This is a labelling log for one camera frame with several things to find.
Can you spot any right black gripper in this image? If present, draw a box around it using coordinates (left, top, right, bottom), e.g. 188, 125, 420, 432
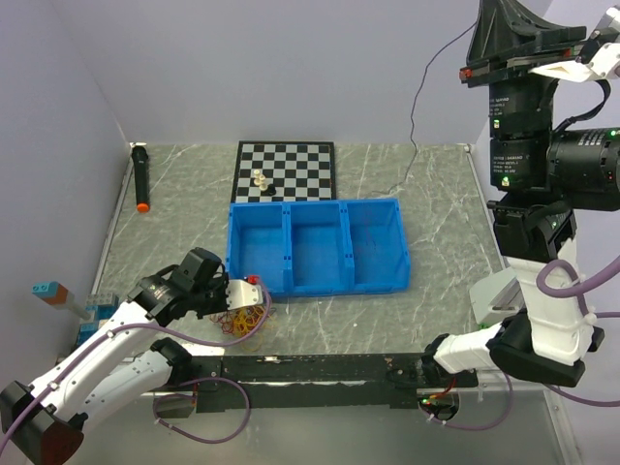
461, 0, 591, 191

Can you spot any blue three-compartment plastic bin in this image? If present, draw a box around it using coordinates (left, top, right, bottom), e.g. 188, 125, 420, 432
226, 199, 411, 297

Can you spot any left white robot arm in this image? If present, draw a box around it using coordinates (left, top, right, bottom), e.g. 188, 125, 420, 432
1, 263, 229, 464

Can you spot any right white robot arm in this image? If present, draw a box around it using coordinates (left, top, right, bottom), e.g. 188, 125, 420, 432
420, 1, 619, 388

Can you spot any blue white lego structure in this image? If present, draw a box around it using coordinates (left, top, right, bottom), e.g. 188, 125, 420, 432
71, 292, 120, 352

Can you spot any blue and brown toy block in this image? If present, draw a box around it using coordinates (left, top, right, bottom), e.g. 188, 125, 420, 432
32, 281, 69, 306

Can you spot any black microphone orange tip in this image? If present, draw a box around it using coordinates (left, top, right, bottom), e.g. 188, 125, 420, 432
131, 145, 150, 213

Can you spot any black and white chessboard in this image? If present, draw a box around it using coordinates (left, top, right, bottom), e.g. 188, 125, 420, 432
231, 140, 337, 203

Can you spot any white tape dispenser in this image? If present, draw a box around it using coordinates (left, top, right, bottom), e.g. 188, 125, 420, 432
469, 267, 525, 326

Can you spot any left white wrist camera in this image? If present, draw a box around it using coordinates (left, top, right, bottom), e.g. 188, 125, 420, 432
226, 275, 265, 311

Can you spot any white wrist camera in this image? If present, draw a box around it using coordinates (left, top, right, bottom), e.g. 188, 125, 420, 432
226, 275, 265, 311
527, 9, 620, 83

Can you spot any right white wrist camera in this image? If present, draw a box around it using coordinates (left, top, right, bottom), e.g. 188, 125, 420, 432
527, 9, 620, 83

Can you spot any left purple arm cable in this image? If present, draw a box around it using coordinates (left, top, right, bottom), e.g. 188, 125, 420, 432
0, 285, 275, 445

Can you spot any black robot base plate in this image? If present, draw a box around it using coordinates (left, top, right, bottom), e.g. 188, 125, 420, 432
155, 353, 479, 413

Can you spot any aluminium frame rail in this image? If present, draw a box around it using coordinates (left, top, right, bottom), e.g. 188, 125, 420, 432
43, 352, 560, 399

